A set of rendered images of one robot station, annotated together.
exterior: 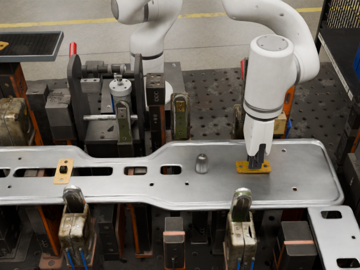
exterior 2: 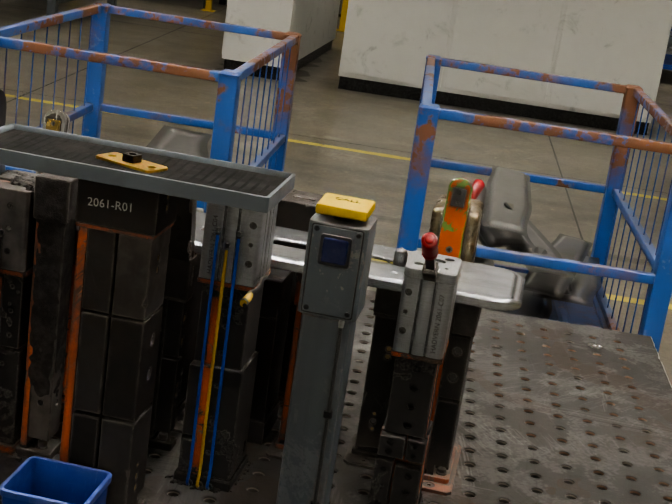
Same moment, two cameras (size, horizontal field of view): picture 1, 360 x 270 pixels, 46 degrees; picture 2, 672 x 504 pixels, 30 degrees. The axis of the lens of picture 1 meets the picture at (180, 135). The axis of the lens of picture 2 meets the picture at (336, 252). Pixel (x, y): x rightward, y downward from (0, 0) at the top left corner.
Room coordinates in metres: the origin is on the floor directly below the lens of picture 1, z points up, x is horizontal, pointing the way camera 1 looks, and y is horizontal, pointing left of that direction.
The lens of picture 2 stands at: (2.43, 1.00, 1.51)
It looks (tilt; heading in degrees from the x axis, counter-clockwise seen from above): 16 degrees down; 189
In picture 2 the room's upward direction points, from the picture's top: 8 degrees clockwise
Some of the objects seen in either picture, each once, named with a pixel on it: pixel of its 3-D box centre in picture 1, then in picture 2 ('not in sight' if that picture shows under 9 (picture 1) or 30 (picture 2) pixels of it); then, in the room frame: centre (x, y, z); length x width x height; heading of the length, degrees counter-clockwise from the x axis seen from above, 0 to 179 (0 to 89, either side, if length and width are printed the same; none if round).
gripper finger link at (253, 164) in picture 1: (256, 162); not in sight; (0.69, -0.18, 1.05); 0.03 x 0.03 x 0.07; 1
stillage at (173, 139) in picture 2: not in sight; (144, 169); (-1.62, -0.35, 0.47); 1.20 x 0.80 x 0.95; 4
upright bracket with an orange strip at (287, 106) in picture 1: (278, 139); not in sight; (0.87, -0.28, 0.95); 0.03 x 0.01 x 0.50; 91
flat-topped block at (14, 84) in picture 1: (15, 111); (114, 348); (1.05, 0.52, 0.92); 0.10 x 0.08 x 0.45; 91
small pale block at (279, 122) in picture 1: (269, 164); not in sight; (0.84, -0.26, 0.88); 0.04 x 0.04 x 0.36; 1
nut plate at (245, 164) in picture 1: (253, 165); not in sight; (0.72, -0.18, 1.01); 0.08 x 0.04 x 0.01; 91
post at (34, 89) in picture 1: (52, 141); (49, 316); (0.93, 0.38, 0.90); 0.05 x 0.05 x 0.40; 1
